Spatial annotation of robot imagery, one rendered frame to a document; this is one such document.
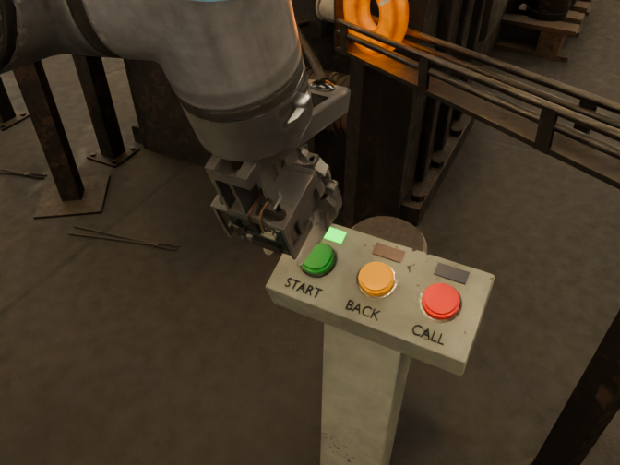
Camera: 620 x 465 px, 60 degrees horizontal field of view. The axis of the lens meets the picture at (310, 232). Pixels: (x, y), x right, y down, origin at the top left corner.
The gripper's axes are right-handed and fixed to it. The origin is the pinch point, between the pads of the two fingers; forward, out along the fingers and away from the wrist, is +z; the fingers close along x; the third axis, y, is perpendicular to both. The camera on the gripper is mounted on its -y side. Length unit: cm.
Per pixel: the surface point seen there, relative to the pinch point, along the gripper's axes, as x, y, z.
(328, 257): 1.4, -0.3, 5.5
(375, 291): 7.8, 1.6, 5.7
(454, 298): 16.1, -0.5, 5.5
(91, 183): -109, -31, 81
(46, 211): -111, -15, 75
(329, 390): 3.5, 10.1, 24.2
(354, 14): -19, -54, 17
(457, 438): 21, 0, 70
